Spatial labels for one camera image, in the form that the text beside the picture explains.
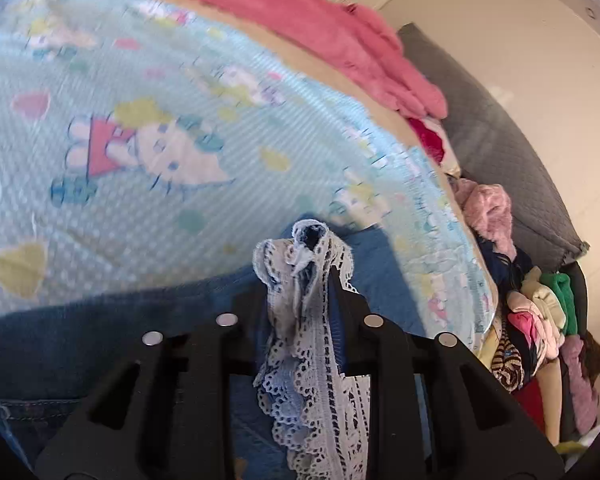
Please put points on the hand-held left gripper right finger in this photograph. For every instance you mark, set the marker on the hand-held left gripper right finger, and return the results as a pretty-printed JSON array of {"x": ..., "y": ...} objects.
[{"x": 350, "y": 305}]

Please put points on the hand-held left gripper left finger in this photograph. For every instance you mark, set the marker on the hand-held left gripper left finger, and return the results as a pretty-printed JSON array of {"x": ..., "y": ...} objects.
[{"x": 245, "y": 317}]

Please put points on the blue denim pants lace hem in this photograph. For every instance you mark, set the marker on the blue denim pants lace hem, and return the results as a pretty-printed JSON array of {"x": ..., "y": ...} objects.
[{"x": 80, "y": 340}]

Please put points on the cartoon cat printed blanket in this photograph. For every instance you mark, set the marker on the cartoon cat printed blanket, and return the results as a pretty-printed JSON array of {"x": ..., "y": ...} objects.
[{"x": 130, "y": 210}]

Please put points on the red cloth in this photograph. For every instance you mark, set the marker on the red cloth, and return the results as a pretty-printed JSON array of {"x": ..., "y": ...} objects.
[{"x": 430, "y": 140}]

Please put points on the pile of assorted clothes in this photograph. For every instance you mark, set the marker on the pile of assorted clothes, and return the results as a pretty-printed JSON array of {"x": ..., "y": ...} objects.
[{"x": 545, "y": 340}]

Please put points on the grey quilted headboard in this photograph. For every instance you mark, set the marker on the grey quilted headboard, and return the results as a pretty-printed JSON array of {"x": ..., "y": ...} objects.
[{"x": 505, "y": 160}]

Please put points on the pink duvet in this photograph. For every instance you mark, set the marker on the pink duvet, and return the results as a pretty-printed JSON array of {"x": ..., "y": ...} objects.
[{"x": 280, "y": 5}]

